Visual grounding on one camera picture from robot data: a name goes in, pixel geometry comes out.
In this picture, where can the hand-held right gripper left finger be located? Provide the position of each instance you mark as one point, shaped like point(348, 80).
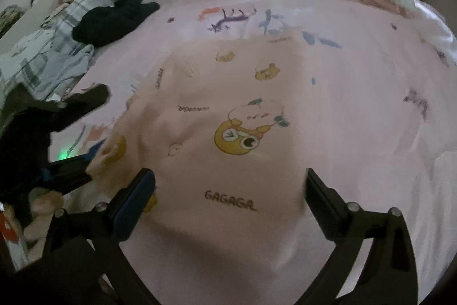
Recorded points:
point(134, 205)

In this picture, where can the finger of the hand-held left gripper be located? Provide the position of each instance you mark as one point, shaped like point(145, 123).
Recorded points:
point(68, 172)
point(82, 105)

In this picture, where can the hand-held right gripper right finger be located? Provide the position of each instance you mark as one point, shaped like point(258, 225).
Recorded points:
point(321, 205)

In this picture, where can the beige cartoon print garment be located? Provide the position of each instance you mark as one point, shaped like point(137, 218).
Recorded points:
point(214, 94)

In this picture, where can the peach plush toy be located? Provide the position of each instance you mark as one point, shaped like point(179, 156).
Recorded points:
point(46, 208)

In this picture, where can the grey plaid cloth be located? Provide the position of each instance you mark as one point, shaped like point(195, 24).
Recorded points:
point(43, 65)

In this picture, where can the black cloth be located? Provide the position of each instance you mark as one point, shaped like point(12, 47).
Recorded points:
point(107, 22)

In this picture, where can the pink printed bedsheet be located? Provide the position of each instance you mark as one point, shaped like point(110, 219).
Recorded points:
point(357, 76)

